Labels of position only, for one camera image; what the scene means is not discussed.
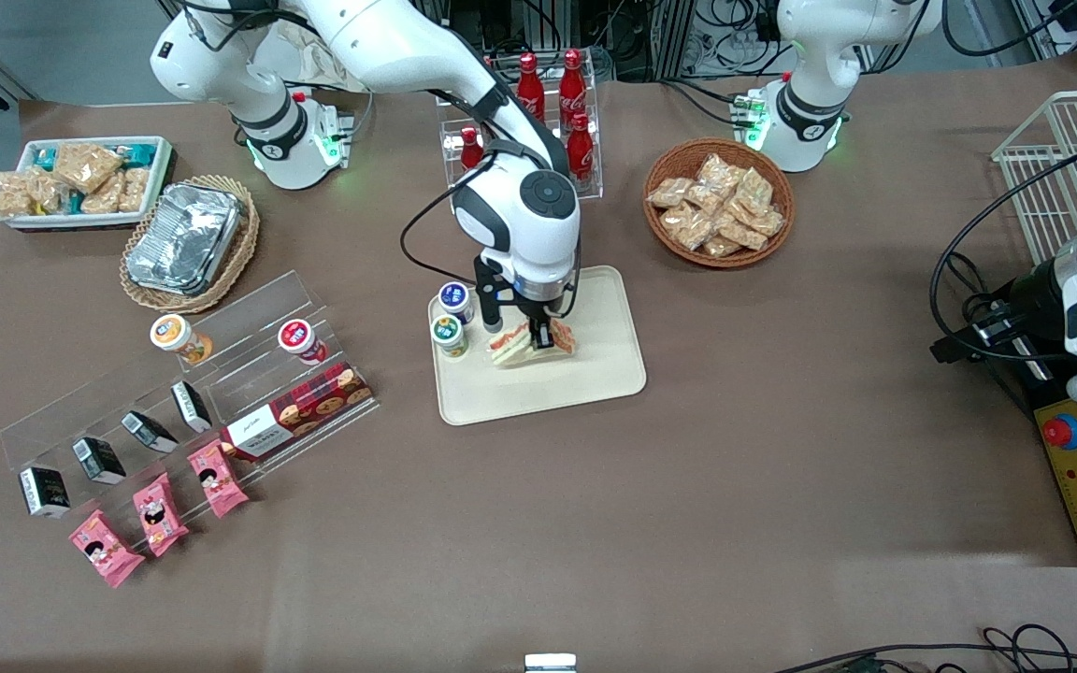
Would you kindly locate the black block with metal strip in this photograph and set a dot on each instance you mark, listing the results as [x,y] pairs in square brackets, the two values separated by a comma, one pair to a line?
[1032,360]

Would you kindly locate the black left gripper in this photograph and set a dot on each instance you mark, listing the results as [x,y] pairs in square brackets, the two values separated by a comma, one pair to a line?
[1030,297]

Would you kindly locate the oval light wicker basket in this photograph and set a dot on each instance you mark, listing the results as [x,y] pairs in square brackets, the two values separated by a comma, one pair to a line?
[239,252]

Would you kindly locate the beige plastic tray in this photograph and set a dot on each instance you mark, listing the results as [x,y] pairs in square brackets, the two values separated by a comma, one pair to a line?
[585,383]

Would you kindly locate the teal snack packet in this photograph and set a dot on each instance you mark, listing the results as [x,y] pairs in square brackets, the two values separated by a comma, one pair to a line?
[43,157]
[72,204]
[138,151]

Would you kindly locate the stack of foil trays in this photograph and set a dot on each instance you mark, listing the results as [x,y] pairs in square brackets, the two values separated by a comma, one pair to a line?
[183,238]

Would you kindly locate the white rectangular snack bin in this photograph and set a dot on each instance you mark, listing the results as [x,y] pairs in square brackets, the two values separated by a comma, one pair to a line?
[163,164]

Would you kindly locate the small black carton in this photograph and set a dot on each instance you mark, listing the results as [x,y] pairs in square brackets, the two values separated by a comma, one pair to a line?
[191,406]
[97,460]
[148,432]
[43,493]

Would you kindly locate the red lid drink cup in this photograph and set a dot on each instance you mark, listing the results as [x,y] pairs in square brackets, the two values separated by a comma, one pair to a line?
[300,341]

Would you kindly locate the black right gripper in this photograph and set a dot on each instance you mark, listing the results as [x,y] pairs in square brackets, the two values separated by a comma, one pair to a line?
[536,311]

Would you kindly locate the beige crumpled cloth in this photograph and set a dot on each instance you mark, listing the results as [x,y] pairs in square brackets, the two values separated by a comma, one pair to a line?
[309,65]

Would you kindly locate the round brown wicker basket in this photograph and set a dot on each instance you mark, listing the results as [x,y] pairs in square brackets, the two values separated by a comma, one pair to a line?
[665,154]

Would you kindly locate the silver metal bracket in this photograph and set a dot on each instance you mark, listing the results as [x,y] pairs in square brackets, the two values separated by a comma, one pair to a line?
[550,664]

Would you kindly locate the green lid yogurt cup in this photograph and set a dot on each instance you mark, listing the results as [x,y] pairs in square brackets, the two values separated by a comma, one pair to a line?
[449,334]

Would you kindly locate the blue lid yogurt cup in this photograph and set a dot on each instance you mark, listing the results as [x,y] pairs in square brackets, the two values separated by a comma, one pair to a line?
[454,299]

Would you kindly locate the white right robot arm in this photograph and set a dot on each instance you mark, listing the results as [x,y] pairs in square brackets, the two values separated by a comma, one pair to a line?
[389,47]

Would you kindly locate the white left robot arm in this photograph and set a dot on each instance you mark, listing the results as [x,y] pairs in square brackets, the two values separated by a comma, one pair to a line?
[814,93]

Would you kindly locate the clear wrapped crispy snack packet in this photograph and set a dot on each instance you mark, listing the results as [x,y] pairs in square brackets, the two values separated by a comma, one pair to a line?
[667,193]
[721,248]
[742,232]
[686,226]
[755,190]
[719,173]
[767,222]
[709,199]

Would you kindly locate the clear acrylic stepped display stand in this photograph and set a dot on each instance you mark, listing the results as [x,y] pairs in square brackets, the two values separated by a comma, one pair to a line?
[249,318]

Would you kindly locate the red tartan cookie box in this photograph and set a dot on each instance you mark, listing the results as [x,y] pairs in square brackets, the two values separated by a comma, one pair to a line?
[305,407]

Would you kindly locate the clear acrylic bottle rack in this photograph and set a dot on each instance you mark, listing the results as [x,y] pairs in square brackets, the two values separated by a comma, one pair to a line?
[590,187]

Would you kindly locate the pink snack packet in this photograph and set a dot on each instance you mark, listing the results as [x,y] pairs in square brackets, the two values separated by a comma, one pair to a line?
[160,514]
[217,479]
[105,549]

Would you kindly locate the large rice cracker packet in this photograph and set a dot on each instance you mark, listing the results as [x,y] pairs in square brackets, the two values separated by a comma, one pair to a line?
[85,161]

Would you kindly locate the orange lid drink cup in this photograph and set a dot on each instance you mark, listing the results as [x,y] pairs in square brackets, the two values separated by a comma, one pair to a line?
[174,336]

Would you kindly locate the triangle sandwich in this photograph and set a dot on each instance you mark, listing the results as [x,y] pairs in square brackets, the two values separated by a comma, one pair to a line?
[512,348]

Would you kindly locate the red cola bottle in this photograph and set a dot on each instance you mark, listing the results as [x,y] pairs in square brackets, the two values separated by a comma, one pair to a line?
[471,150]
[581,150]
[572,86]
[530,84]

